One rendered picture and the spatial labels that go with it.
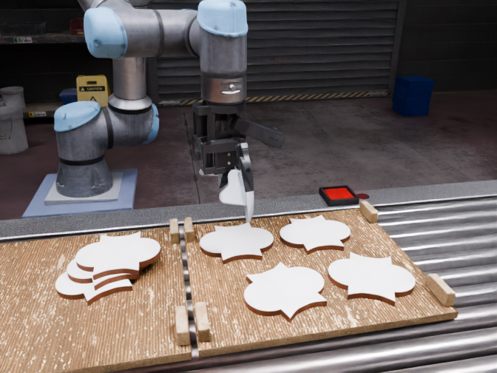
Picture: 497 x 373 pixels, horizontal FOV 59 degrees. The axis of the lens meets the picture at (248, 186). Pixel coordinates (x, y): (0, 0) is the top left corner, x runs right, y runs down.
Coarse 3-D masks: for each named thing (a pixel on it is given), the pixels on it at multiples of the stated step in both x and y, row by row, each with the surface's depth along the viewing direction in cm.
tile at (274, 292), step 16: (272, 272) 75; (288, 272) 75; (304, 272) 75; (256, 288) 72; (272, 288) 72; (288, 288) 72; (304, 288) 72; (320, 288) 72; (256, 304) 68; (272, 304) 68; (288, 304) 68; (304, 304) 68; (320, 304) 69; (288, 320) 66
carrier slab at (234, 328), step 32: (224, 224) 93; (256, 224) 93; (352, 224) 93; (192, 256) 82; (288, 256) 82; (320, 256) 82; (384, 256) 82; (192, 288) 73; (224, 288) 73; (416, 288) 73; (224, 320) 66; (256, 320) 66; (320, 320) 66; (352, 320) 66; (384, 320) 66; (416, 320) 67; (224, 352) 62
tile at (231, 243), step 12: (216, 228) 89; (228, 228) 89; (240, 228) 89; (252, 228) 89; (204, 240) 85; (216, 240) 85; (228, 240) 85; (240, 240) 85; (252, 240) 85; (264, 240) 85; (204, 252) 82; (216, 252) 81; (228, 252) 81; (240, 252) 81; (252, 252) 81
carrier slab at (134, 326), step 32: (0, 256) 82; (32, 256) 82; (64, 256) 82; (160, 256) 82; (0, 288) 73; (32, 288) 73; (160, 288) 73; (0, 320) 66; (32, 320) 66; (64, 320) 66; (96, 320) 66; (128, 320) 66; (160, 320) 66; (0, 352) 61; (32, 352) 61; (64, 352) 61; (96, 352) 61; (128, 352) 61; (160, 352) 61
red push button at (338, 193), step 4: (340, 188) 110; (344, 188) 110; (328, 192) 108; (332, 192) 108; (336, 192) 108; (340, 192) 108; (344, 192) 108; (348, 192) 108; (328, 196) 106; (332, 196) 106; (336, 196) 106; (340, 196) 106; (344, 196) 106; (348, 196) 106; (352, 196) 106
